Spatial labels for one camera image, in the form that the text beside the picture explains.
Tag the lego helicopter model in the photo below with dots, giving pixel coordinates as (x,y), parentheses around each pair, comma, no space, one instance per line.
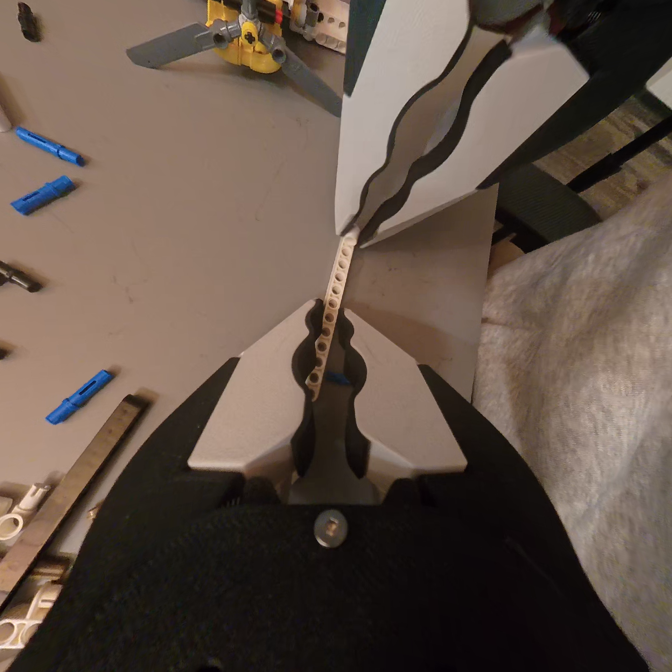
(246,31)

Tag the long thin white lego beam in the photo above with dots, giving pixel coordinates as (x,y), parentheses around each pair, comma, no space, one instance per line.
(338,283)

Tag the pile of white yellow lego parts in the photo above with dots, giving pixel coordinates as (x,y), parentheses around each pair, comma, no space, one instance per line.
(26,614)

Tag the long blue lego pin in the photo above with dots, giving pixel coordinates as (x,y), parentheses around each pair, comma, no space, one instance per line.
(50,146)
(42,195)
(78,396)

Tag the black lego pin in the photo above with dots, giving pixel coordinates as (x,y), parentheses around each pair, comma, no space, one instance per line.
(29,21)

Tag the tan lego axle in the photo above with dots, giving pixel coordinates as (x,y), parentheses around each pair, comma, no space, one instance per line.
(93,509)

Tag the loose small lego pieces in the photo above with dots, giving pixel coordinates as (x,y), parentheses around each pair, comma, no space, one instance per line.
(15,275)

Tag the short blue lego pin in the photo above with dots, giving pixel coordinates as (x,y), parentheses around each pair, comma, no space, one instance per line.
(337,378)

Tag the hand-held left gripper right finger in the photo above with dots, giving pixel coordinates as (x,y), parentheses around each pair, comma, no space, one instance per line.
(414,420)

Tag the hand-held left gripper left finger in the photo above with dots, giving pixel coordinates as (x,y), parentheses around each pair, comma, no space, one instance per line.
(241,420)

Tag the black lego rotor blade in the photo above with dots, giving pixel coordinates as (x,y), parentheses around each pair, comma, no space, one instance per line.
(78,483)

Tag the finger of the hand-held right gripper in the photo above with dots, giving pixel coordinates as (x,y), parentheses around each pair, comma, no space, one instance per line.
(498,131)
(367,131)

